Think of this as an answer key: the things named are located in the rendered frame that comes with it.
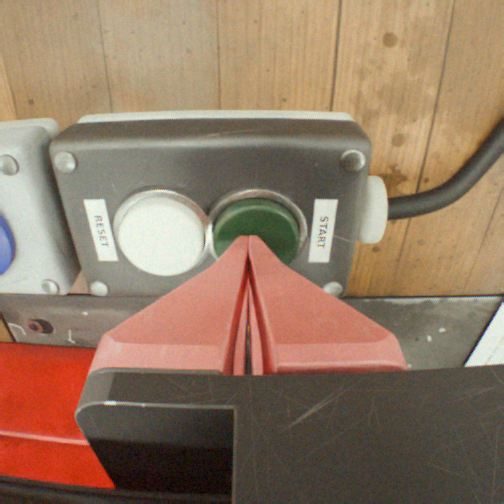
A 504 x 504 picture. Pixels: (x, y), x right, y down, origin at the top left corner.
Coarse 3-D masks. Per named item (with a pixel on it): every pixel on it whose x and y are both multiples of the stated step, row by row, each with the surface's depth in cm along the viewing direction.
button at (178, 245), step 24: (144, 216) 12; (168, 216) 12; (192, 216) 13; (120, 240) 13; (144, 240) 13; (168, 240) 13; (192, 240) 13; (144, 264) 14; (168, 264) 14; (192, 264) 14
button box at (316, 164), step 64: (128, 128) 13; (192, 128) 12; (256, 128) 12; (320, 128) 12; (64, 192) 13; (128, 192) 13; (192, 192) 13; (256, 192) 12; (320, 192) 13; (384, 192) 14; (448, 192) 15; (320, 256) 14
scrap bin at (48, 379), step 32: (0, 352) 21; (32, 352) 22; (64, 352) 22; (0, 384) 20; (32, 384) 20; (64, 384) 20; (0, 416) 18; (32, 416) 18; (64, 416) 18; (0, 448) 27; (32, 448) 28; (64, 448) 28; (64, 480) 26; (96, 480) 26
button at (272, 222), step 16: (240, 208) 12; (256, 208) 12; (272, 208) 12; (224, 224) 13; (240, 224) 13; (256, 224) 13; (272, 224) 13; (288, 224) 13; (224, 240) 13; (272, 240) 13; (288, 240) 13; (288, 256) 13
